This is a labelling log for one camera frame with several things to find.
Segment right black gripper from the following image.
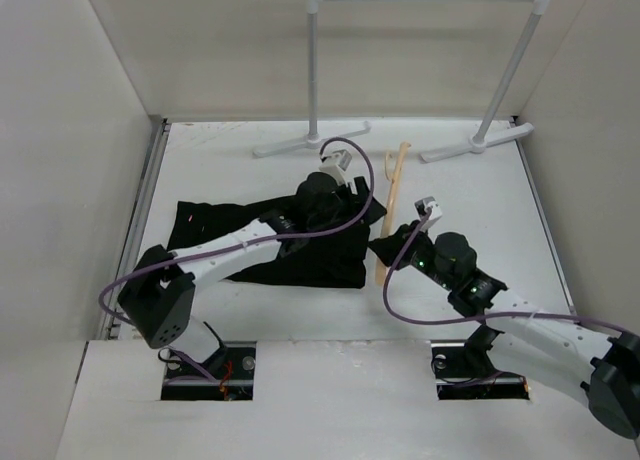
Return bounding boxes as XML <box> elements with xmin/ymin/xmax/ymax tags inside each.
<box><xmin>367</xmin><ymin>220</ymin><xmax>455</xmax><ymax>292</ymax></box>

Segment white metal clothes rack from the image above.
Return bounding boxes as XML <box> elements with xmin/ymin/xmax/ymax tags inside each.
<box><xmin>251</xmin><ymin>0</ymin><xmax>559</xmax><ymax>164</ymax></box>

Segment black trousers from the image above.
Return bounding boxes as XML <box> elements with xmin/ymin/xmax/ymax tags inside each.
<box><xmin>167</xmin><ymin>196</ymin><xmax>386</xmax><ymax>289</ymax></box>

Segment beige plastic hanger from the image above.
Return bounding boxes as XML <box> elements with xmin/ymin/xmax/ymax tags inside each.
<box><xmin>374</xmin><ymin>140</ymin><xmax>412</xmax><ymax>287</ymax></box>

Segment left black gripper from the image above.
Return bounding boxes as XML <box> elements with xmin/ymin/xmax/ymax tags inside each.
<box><xmin>309</xmin><ymin>177</ymin><xmax>385</xmax><ymax>232</ymax></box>

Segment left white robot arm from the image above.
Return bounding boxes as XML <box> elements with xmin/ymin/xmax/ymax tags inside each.
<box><xmin>118</xmin><ymin>172</ymin><xmax>383</xmax><ymax>379</ymax></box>

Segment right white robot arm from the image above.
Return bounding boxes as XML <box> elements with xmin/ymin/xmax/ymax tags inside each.
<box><xmin>369</xmin><ymin>222</ymin><xmax>639</xmax><ymax>440</ymax></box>

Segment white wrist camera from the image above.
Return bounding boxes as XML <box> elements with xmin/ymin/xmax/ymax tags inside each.
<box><xmin>319</xmin><ymin>149</ymin><xmax>352</xmax><ymax>186</ymax></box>
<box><xmin>414</xmin><ymin>196</ymin><xmax>442</xmax><ymax>231</ymax></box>

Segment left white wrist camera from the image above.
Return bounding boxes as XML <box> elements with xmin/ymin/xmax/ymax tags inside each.
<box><xmin>319</xmin><ymin>149</ymin><xmax>352</xmax><ymax>186</ymax></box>

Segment aluminium side rail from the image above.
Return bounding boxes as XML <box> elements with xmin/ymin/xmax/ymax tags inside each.
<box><xmin>102</xmin><ymin>117</ymin><xmax>171</xmax><ymax>339</ymax></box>

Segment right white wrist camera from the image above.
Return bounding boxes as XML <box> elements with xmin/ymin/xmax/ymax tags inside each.
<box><xmin>414</xmin><ymin>196</ymin><xmax>442</xmax><ymax>231</ymax></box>

